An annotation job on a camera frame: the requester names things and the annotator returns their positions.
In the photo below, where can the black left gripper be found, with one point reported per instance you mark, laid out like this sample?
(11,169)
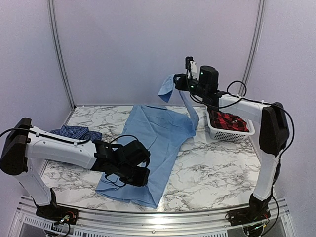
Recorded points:
(142,180)

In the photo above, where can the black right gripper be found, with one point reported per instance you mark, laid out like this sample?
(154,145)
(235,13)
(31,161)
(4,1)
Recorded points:
(179,85)

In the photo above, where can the light blue long sleeve shirt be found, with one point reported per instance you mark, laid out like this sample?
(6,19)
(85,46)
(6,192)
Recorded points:
(162,132)

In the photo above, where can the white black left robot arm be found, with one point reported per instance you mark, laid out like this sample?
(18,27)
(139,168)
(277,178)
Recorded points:
(25,142)

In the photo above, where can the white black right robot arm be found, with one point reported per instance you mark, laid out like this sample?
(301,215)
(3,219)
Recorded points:
(272,117)

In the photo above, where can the red black plaid shirt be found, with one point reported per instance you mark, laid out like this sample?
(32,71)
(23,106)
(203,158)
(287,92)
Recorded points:
(227,121)

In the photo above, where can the white plastic laundry basket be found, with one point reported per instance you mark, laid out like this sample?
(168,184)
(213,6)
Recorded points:
(227,135)

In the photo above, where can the navy checked folded shirt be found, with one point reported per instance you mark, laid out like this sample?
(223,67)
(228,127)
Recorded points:
(77,132)

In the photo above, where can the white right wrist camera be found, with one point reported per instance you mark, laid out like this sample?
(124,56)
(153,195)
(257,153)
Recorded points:
(191,67)

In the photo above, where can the aluminium corner post right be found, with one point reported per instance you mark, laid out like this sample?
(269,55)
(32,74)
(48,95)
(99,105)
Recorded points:
(259,22)

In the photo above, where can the aluminium corner post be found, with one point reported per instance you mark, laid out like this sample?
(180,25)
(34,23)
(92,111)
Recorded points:
(58,52)
(259,22)

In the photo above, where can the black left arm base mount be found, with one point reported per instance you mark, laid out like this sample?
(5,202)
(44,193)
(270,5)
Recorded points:
(55,212)

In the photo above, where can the aluminium front frame rail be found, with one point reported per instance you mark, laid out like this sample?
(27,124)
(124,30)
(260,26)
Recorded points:
(101,223)

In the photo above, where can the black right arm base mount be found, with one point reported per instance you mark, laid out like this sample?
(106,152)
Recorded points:
(256,211)

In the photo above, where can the aluminium corner post left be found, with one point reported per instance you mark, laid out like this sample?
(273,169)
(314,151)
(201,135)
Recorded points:
(58,52)

